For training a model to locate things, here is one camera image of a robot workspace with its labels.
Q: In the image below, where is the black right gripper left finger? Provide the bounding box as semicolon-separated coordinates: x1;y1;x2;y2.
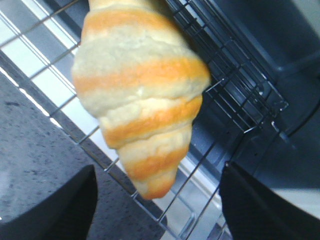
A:
0;164;98;240

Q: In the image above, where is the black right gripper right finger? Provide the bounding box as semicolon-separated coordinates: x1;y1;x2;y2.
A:
219;161;320;240

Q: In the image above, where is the golden striped croissant bread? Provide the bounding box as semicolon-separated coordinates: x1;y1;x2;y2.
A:
71;0;211;200

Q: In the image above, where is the cream Toshiba toaster oven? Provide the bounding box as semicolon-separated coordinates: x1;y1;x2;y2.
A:
0;0;320;240

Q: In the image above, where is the metal wire oven rack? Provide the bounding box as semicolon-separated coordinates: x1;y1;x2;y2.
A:
0;0;290;238

